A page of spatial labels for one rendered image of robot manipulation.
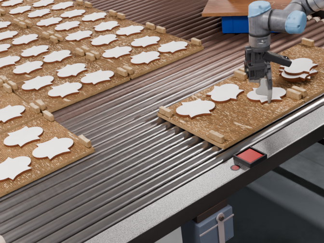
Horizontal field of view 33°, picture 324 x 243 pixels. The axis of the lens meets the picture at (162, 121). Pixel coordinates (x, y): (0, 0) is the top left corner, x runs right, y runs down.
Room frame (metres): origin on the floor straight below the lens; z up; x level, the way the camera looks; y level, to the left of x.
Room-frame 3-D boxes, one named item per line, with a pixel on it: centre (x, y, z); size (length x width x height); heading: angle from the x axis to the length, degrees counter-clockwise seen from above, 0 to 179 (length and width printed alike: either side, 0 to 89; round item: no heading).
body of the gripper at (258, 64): (1.81, -0.37, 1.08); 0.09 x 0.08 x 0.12; 94
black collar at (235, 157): (1.44, -0.26, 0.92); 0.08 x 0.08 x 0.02; 35
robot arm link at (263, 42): (1.81, -0.38, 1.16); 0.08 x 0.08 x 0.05
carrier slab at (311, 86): (2.01, -0.59, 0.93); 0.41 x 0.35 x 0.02; 125
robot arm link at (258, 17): (1.81, -0.38, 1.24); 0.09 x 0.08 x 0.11; 55
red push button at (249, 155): (1.44, -0.26, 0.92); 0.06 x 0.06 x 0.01; 35
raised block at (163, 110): (1.76, -0.02, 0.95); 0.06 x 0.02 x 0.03; 36
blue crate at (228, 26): (2.63, -0.53, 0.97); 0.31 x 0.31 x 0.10; 73
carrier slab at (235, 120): (1.77, -0.25, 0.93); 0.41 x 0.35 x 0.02; 126
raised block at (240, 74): (1.99, -0.33, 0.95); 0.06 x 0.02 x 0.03; 36
